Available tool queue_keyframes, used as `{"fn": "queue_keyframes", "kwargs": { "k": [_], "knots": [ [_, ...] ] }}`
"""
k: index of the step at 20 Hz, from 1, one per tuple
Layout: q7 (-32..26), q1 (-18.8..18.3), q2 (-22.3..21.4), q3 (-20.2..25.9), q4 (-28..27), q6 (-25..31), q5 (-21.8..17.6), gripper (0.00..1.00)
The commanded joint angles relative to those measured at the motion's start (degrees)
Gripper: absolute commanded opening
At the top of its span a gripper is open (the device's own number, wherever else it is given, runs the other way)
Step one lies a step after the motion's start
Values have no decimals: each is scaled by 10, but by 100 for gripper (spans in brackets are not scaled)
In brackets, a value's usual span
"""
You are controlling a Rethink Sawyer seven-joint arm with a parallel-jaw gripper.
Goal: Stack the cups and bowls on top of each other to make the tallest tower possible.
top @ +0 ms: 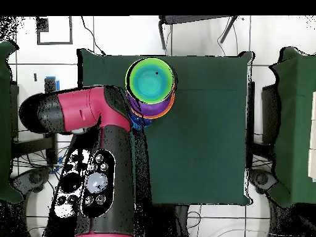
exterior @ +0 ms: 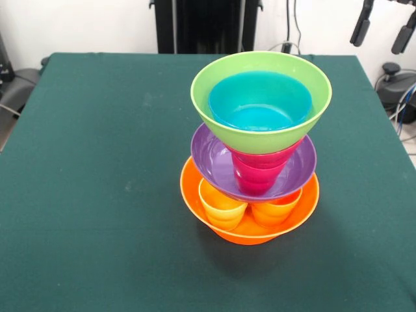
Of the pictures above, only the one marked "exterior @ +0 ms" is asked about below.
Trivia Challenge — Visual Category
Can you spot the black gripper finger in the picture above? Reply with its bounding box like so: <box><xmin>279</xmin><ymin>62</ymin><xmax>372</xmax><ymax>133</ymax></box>
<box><xmin>391</xmin><ymin>12</ymin><xmax>416</xmax><ymax>55</ymax></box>
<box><xmin>349</xmin><ymin>0</ymin><xmax>375</xmax><ymax>47</ymax></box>

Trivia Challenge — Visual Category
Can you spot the light blue bowl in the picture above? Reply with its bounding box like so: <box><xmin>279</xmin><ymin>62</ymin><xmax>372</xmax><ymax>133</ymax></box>
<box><xmin>208</xmin><ymin>71</ymin><xmax>313</xmax><ymax>131</ymax></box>

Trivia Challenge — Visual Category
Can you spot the light green bowl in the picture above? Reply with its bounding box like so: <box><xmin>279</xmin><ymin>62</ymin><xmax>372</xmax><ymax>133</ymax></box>
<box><xmin>190</xmin><ymin>51</ymin><xmax>333</xmax><ymax>155</ymax></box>

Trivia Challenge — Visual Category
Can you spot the red-pink bowl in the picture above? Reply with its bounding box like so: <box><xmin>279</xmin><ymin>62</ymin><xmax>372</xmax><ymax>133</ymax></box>
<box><xmin>226</xmin><ymin>136</ymin><xmax>306</xmax><ymax>167</ymax></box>

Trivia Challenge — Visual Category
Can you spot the red-pink cup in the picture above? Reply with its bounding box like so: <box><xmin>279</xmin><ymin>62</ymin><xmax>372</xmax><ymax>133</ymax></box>
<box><xmin>231</xmin><ymin>154</ymin><xmax>289</xmax><ymax>196</ymax></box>

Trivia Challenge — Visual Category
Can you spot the purple bowl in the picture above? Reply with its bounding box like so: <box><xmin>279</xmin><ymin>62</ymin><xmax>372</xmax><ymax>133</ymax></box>
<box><xmin>190</xmin><ymin>122</ymin><xmax>317</xmax><ymax>203</ymax></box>

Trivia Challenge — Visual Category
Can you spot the orange cup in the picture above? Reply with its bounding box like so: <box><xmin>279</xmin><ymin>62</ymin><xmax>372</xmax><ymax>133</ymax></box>
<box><xmin>250</xmin><ymin>191</ymin><xmax>304</xmax><ymax>231</ymax></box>

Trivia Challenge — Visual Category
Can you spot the yellow cup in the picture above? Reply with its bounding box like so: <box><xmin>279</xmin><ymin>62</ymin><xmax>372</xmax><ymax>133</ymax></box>
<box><xmin>198</xmin><ymin>177</ymin><xmax>250</xmax><ymax>232</ymax></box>

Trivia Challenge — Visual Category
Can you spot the large orange bowl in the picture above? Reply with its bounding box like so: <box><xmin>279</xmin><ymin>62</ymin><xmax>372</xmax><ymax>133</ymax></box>
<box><xmin>179</xmin><ymin>155</ymin><xmax>320</xmax><ymax>246</ymax></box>

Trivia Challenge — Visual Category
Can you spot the dark green tablecloth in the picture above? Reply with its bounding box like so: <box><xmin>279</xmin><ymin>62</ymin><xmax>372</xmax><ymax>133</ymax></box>
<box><xmin>0</xmin><ymin>51</ymin><xmax>416</xmax><ymax>312</ymax></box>

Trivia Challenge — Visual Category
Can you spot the black metal stand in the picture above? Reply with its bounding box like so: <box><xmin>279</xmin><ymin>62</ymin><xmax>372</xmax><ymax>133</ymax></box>
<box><xmin>0</xmin><ymin>32</ymin><xmax>16</xmax><ymax>82</ymax></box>

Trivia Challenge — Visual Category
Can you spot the tangle of cables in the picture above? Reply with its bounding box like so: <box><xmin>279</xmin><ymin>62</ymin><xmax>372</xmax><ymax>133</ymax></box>
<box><xmin>388</xmin><ymin>83</ymin><xmax>416</xmax><ymax>142</ymax></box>

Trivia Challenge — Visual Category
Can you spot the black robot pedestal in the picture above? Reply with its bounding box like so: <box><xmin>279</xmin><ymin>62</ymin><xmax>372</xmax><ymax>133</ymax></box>
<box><xmin>149</xmin><ymin>0</ymin><xmax>264</xmax><ymax>55</ymax></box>

